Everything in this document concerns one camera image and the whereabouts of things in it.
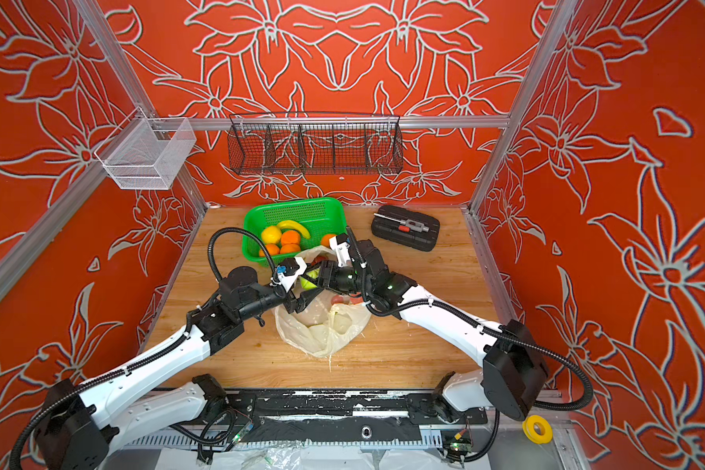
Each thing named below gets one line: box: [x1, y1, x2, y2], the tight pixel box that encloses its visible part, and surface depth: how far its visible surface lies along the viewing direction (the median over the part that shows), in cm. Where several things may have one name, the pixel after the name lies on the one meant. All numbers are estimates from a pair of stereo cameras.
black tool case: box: [371, 204, 441, 252], surface depth 106 cm
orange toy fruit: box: [259, 242, 280, 258], surface depth 102 cm
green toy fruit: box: [299, 268, 321, 291], surface depth 70 cm
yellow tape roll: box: [521, 415, 554, 445], surface depth 70 cm
